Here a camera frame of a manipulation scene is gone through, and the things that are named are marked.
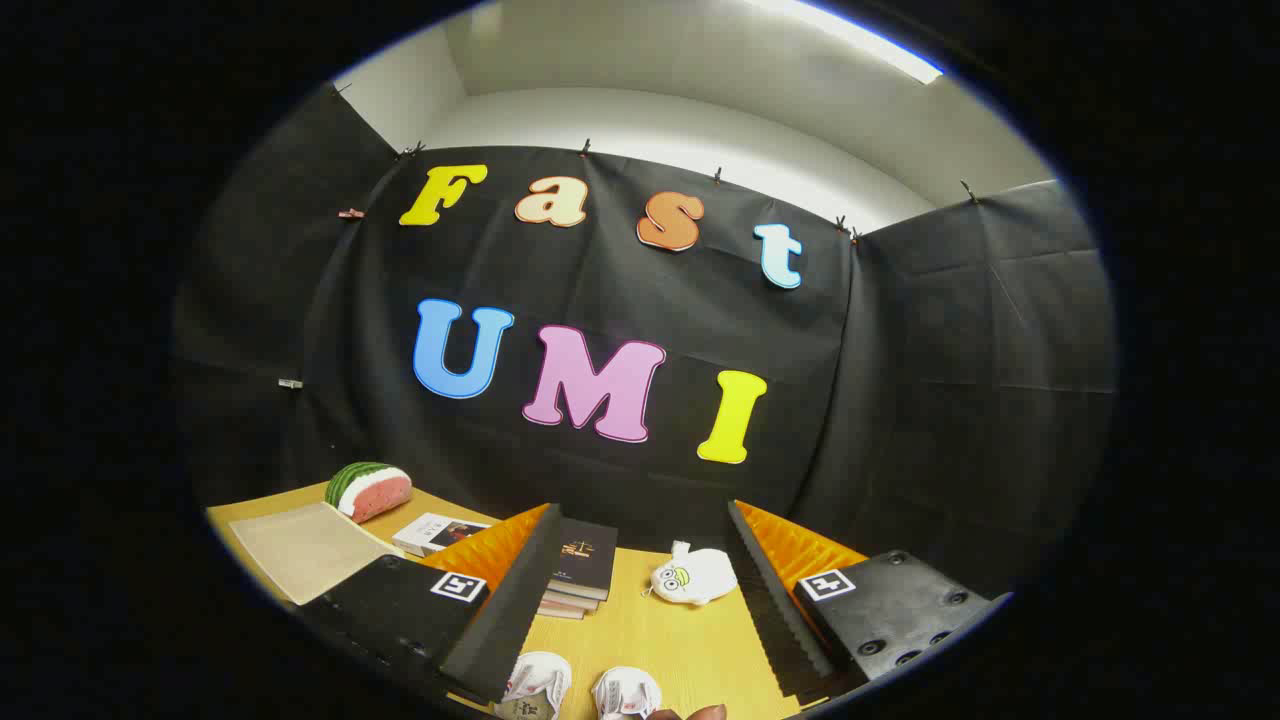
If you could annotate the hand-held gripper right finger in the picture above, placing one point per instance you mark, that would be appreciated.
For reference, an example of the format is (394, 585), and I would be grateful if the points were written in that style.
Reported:
(775, 610)

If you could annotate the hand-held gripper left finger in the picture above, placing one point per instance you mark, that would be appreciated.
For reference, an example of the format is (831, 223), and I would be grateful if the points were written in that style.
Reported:
(515, 610)

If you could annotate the white canvas shoe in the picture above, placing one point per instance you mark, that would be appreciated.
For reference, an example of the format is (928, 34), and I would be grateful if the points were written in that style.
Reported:
(535, 685)
(625, 693)

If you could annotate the beige fabric storage box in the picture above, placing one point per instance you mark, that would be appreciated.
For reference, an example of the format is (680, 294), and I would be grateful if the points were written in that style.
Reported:
(300, 550)

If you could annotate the reddish cover book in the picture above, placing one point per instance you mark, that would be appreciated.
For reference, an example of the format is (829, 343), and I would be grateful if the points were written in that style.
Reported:
(560, 611)

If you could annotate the brown cover book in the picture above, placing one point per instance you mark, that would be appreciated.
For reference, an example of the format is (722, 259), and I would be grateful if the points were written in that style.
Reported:
(572, 601)

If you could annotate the white plush toy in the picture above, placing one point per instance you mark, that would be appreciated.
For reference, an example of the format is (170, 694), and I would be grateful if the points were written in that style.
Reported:
(695, 577)

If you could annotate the black cover book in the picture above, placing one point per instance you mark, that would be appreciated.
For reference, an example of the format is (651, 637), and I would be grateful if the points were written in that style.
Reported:
(585, 555)

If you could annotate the white portrait cover book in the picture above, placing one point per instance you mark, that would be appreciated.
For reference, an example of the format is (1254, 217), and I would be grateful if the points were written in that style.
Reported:
(430, 532)

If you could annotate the watermelon slice plush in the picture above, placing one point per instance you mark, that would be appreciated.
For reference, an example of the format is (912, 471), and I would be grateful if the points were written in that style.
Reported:
(372, 490)

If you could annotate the black backdrop cloth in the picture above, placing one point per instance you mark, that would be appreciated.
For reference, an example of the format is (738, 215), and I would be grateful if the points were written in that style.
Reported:
(900, 350)

